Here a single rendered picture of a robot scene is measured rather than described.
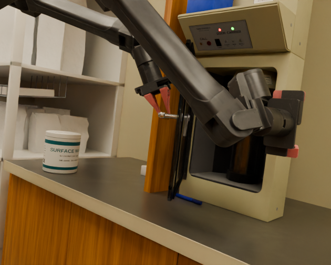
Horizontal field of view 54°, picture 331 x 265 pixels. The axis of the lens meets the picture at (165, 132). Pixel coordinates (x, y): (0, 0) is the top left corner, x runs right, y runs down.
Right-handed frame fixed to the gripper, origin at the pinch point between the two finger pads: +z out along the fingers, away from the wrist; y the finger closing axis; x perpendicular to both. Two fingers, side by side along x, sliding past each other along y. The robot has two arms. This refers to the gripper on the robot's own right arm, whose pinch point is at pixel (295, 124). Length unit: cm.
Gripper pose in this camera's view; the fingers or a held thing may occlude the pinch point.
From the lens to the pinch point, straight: 81.2
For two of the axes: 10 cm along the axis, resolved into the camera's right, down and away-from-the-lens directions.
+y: 0.9, -9.9, -0.6
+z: 6.5, 0.1, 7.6
